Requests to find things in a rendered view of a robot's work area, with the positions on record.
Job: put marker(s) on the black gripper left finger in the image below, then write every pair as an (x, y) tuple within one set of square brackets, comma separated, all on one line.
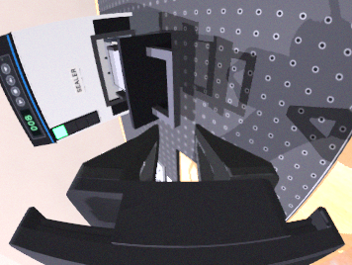
[(125, 160)]

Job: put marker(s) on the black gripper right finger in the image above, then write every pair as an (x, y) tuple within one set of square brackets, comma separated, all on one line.
[(228, 161)]

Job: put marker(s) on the grey heat sealer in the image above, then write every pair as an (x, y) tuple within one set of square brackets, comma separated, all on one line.
[(53, 79)]

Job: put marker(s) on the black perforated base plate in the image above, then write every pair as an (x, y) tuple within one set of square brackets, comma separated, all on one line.
[(273, 77)]

